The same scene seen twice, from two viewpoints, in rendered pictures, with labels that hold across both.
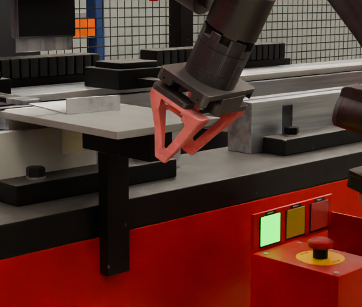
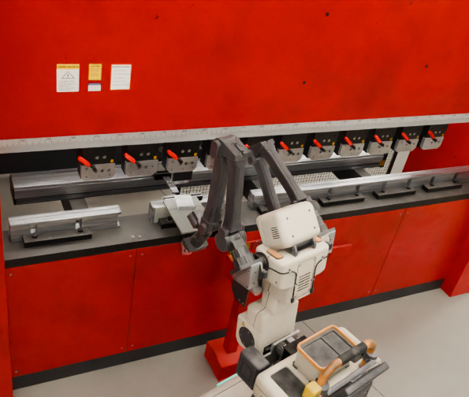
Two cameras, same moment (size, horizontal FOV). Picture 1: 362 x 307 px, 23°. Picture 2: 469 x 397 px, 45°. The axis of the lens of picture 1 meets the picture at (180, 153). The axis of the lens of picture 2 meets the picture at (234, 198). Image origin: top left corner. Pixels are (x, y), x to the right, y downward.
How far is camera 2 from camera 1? 1.79 m
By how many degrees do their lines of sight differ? 25
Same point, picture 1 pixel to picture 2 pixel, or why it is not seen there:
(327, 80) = (315, 165)
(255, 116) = (255, 199)
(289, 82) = (295, 165)
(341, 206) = not seen: hidden behind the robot
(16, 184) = (161, 223)
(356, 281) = not seen: hidden behind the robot
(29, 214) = (161, 235)
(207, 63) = (193, 242)
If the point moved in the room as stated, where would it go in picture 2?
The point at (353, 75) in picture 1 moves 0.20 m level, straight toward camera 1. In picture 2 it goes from (330, 162) to (318, 174)
